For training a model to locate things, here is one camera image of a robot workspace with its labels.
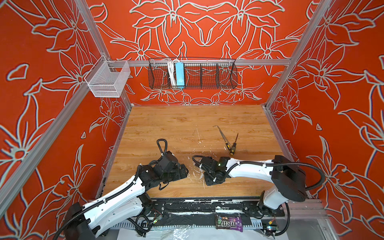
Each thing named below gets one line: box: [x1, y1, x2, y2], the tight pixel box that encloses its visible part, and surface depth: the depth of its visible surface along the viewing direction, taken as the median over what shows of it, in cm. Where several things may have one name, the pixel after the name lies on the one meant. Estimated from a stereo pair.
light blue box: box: [175, 62, 185, 89], surface depth 91 cm
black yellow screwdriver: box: [230, 133, 239, 156], surface depth 94 cm
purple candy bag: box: [215, 214, 243, 233], surface depth 70 cm
